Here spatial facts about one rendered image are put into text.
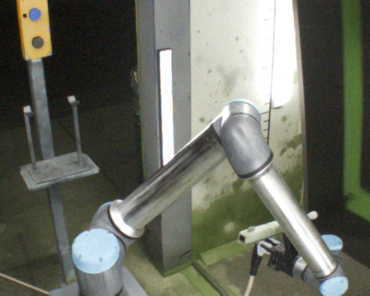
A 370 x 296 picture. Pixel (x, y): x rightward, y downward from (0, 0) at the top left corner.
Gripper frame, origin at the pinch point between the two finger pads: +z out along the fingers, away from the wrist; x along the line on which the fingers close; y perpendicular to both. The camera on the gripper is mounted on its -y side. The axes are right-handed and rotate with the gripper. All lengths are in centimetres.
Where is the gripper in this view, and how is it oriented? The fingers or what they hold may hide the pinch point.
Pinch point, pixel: (259, 237)
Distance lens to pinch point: 194.4
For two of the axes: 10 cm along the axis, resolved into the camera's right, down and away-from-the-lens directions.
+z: -6.6, -3.1, 6.8
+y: -1.4, 9.4, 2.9
